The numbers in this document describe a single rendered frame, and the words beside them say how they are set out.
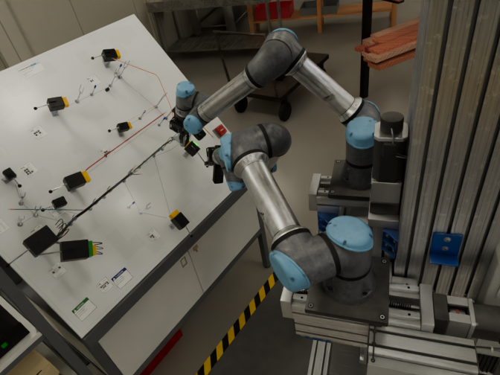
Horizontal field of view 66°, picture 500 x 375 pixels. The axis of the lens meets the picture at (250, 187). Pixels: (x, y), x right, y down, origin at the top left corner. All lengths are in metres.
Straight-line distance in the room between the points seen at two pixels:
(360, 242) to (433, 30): 0.49
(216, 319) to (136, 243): 1.00
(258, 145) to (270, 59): 0.30
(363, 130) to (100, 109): 1.16
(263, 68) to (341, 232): 0.61
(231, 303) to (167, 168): 1.11
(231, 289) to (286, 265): 1.73
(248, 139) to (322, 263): 0.44
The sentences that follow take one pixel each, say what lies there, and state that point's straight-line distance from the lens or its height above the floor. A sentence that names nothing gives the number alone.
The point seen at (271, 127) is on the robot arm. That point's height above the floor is 1.51.
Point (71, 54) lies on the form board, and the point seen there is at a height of 1.61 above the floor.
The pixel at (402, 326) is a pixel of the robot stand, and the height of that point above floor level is 1.09.
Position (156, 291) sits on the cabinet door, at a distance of 1.89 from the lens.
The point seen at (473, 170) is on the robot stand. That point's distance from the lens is 1.06.
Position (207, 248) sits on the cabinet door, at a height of 0.65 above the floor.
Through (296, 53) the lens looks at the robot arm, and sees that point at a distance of 1.42.
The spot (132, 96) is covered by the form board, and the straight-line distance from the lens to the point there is 1.98.
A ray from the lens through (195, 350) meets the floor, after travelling 2.50.
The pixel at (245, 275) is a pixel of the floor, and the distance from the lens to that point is 2.72.
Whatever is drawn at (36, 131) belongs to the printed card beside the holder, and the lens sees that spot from 1.81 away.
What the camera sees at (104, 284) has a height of 0.94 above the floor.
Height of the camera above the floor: 2.12
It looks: 39 degrees down
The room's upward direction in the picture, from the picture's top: 11 degrees counter-clockwise
